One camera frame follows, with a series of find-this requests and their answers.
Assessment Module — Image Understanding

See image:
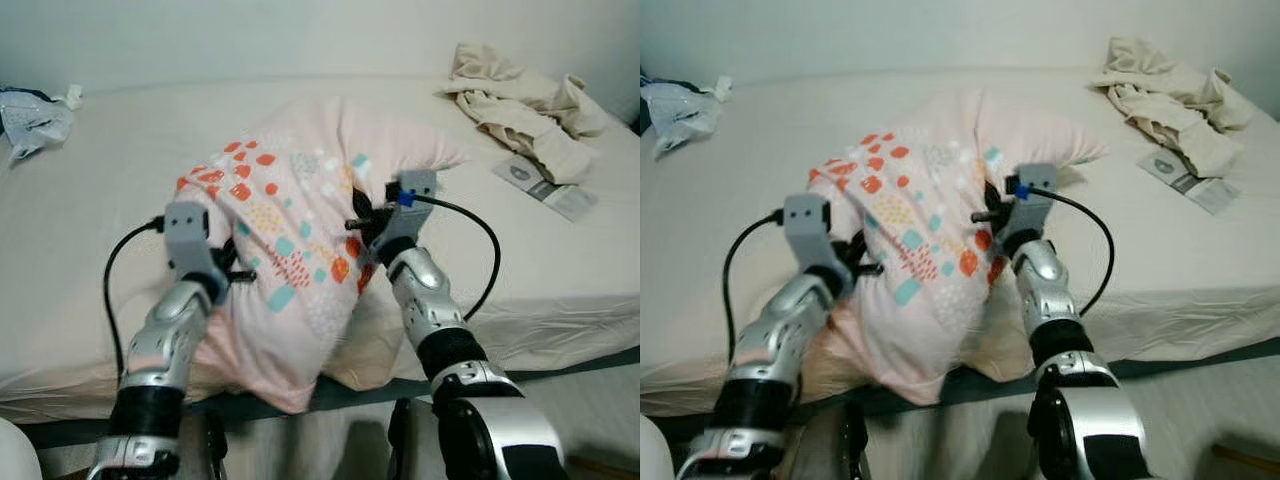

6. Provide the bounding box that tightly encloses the pink patterned pillow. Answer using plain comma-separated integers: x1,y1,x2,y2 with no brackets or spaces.
805,88,1109,406
175,95,471,414

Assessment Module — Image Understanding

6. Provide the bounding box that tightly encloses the cream bed mattress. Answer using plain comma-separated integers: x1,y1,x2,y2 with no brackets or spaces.
640,65,1280,419
0,72,641,426

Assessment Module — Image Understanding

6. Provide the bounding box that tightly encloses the grey white paper packet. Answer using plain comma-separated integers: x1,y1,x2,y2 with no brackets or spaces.
492,153,599,223
1137,148,1241,215

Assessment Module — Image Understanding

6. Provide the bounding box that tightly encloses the crumpled beige cloth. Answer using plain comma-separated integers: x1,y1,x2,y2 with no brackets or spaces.
1090,37,1256,179
437,42,611,186

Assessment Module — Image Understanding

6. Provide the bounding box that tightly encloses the crumpled clear plastic bag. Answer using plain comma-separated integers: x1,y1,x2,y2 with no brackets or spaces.
640,75,733,159
0,85,83,166

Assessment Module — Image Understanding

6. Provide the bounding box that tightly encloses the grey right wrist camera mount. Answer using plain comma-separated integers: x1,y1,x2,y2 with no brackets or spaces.
375,170,438,251
1005,163,1059,236

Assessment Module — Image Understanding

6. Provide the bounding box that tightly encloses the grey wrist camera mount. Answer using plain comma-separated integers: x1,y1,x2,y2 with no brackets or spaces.
1005,163,1059,236
783,193,836,276
163,201,229,286
375,170,438,251

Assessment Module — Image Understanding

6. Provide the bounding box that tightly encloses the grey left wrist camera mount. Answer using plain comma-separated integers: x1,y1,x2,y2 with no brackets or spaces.
163,201,229,286
783,193,836,276

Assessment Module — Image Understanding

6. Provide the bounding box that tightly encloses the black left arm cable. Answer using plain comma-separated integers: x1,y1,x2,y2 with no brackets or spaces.
103,217,166,381
722,210,786,366

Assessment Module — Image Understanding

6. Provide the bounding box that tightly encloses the dark grey bed frame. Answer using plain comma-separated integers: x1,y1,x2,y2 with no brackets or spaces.
640,338,1280,441
20,345,641,451

